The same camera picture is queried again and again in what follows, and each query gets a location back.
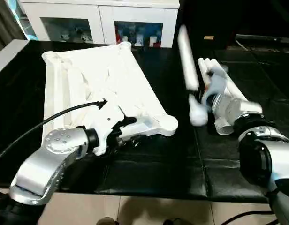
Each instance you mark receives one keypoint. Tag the white plastic table top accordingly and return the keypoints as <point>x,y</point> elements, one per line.
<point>102,84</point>

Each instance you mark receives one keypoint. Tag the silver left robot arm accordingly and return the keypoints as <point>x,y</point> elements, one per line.
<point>46,164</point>

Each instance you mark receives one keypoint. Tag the small yellow label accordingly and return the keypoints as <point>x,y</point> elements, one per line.
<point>209,37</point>

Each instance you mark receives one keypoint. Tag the black work mat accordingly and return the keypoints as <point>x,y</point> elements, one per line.
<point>172,168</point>

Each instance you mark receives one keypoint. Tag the black metal bar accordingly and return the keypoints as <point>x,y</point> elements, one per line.
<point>266,38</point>

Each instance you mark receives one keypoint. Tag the white glass-door cabinet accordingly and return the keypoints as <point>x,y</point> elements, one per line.
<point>97,11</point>

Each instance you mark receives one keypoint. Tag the dark grey curtain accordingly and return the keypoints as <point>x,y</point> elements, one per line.
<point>3,23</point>

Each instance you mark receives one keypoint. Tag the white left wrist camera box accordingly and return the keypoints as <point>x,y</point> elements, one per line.
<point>107,119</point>

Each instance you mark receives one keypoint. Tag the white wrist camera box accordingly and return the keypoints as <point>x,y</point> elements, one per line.
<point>107,119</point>
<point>215,89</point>

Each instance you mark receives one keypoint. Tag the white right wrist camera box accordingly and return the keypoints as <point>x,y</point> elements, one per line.
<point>215,89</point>

